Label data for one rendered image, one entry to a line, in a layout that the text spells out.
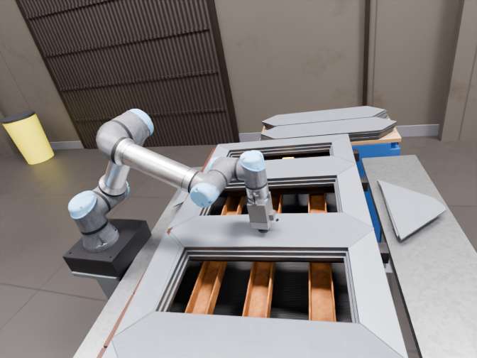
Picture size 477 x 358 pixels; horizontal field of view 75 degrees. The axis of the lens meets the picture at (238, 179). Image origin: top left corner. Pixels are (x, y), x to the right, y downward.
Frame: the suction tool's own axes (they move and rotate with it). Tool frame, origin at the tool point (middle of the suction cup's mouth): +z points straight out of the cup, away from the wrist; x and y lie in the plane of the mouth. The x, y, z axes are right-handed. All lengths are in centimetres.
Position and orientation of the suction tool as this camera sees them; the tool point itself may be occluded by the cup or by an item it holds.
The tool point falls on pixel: (264, 231)
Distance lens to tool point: 115.9
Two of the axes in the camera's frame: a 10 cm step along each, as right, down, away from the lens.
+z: 1.7, 8.5, 5.0
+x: -9.4, -0.2, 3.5
